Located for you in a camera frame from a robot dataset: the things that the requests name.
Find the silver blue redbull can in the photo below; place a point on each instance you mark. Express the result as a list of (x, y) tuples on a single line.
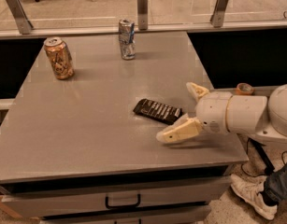
[(127, 39)]

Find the black rxbar chocolate bar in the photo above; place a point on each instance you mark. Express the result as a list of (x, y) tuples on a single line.
[(167, 114)]

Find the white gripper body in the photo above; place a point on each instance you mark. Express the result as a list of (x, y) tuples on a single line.
[(212, 112)]

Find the lower grey drawer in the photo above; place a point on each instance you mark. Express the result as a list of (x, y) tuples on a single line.
[(175, 215)]

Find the grey drawer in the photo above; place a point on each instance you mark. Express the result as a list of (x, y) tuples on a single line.
[(76, 201), (175, 215)]

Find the black metal stand leg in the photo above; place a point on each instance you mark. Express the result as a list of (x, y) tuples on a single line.
[(269, 167)]

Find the orange tape roll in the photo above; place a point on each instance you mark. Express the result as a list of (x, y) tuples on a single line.
[(244, 89)]

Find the blue jeans leg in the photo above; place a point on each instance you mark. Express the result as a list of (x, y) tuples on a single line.
[(275, 187)]

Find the middle metal glass bracket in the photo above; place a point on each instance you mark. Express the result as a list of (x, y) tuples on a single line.
[(142, 14)]

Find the white sneaker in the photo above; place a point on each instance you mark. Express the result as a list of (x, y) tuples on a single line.
[(253, 194)]

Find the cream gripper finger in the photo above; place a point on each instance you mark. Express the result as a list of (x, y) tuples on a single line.
[(196, 91), (184, 128)]

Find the right metal glass bracket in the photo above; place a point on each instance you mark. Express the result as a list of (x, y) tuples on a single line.
[(217, 17)]

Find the orange lacroix soda can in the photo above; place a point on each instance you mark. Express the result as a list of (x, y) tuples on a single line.
[(59, 56)]

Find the metal glass bracket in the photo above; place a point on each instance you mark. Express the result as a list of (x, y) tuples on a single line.
[(142, 14), (24, 26), (217, 17)]

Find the black drawer handle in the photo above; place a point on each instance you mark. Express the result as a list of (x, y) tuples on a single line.
[(122, 201)]

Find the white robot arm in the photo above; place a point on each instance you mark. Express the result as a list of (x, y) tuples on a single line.
[(261, 118)]

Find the left metal glass bracket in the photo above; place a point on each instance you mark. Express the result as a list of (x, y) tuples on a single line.
[(24, 26)]

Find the upper grey drawer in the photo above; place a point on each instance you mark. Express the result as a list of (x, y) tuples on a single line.
[(76, 201)]

